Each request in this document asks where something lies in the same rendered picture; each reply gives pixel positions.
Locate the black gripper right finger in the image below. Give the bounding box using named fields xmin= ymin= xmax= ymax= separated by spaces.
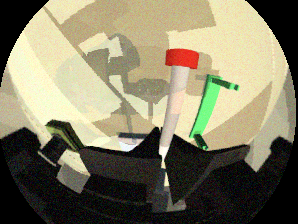
xmin=164 ymin=133 xmax=250 ymax=206

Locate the white tapered pin with red cap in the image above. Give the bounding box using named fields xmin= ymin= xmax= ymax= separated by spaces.
xmin=160 ymin=48 xmax=200 ymax=161

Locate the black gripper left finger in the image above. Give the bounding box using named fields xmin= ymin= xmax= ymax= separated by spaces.
xmin=78 ymin=125 xmax=162 ymax=202

